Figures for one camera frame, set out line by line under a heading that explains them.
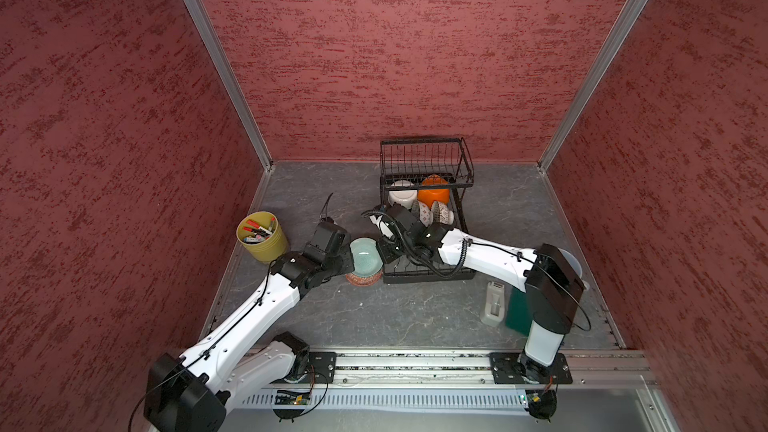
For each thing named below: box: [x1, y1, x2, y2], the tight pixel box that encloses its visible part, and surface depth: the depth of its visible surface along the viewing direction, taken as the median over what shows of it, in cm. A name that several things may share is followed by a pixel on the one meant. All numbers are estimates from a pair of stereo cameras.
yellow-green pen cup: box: [236, 210, 288, 264], surface depth 88 cm
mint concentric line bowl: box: [350, 237, 383, 277], surface depth 85 cm
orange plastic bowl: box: [417, 174, 450, 210], surface depth 103 cm
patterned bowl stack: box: [346, 269, 383, 287], surface depth 89 cm
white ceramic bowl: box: [388, 180, 418, 210], surface depth 104 cm
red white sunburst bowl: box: [431, 200, 455, 225], surface depth 95 cm
